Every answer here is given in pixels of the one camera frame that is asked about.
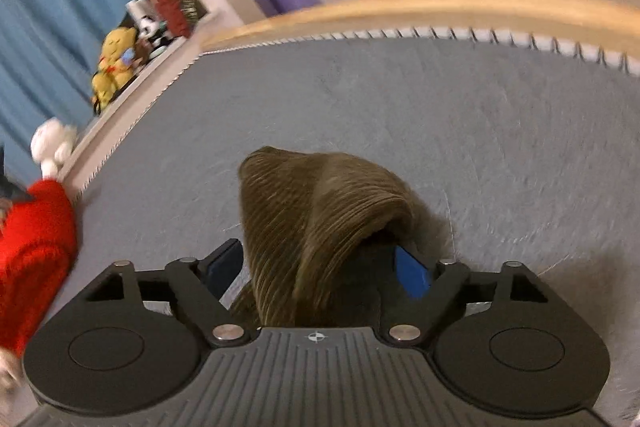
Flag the olive corduroy pants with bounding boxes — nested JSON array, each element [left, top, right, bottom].
[[230, 146, 452, 327]]

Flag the red folded garment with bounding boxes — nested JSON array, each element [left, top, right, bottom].
[[1, 179, 78, 357]]

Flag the grey quilted mattress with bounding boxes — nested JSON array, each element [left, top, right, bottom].
[[24, 34, 639, 426]]

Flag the white plush toy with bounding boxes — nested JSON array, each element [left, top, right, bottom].
[[30, 118, 78, 179]]

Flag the yellow plush toy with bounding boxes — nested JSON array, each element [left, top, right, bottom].
[[91, 26, 137, 116]]

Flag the black white panda figurine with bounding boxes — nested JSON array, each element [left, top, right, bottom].
[[139, 15, 169, 56]]

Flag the blue curtain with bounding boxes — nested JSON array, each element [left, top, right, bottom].
[[1, 0, 131, 184]]

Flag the wooden bed frame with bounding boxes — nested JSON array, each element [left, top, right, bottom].
[[201, 0, 639, 58]]

